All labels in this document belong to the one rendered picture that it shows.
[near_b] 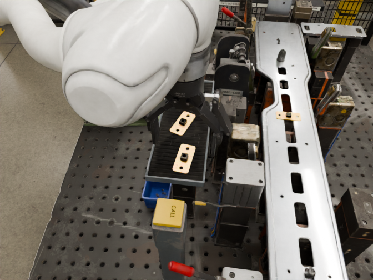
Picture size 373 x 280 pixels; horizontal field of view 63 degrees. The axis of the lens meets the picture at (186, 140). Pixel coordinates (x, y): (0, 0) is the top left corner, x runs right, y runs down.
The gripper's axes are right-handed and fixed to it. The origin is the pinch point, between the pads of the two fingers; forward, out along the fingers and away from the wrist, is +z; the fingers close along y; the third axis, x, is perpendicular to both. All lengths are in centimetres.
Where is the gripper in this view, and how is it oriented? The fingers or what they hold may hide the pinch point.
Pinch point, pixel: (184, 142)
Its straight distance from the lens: 68.7
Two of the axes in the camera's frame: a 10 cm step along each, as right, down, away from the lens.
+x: 2.6, -7.3, 6.3
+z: 0.0, 6.5, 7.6
